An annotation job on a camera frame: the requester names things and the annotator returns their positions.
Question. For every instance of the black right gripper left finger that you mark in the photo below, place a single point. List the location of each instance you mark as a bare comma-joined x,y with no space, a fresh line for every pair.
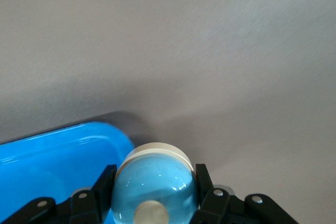
86,205

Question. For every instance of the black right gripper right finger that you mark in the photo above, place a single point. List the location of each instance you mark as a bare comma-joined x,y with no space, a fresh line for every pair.
223,208

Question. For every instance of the blue desk bell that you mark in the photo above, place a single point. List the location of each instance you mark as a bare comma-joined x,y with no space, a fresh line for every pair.
155,179

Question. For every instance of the blue plastic tray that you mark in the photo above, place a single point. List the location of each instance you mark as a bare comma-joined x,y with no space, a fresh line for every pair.
52,161

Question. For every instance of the brown table mat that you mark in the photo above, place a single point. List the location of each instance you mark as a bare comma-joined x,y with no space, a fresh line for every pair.
168,51

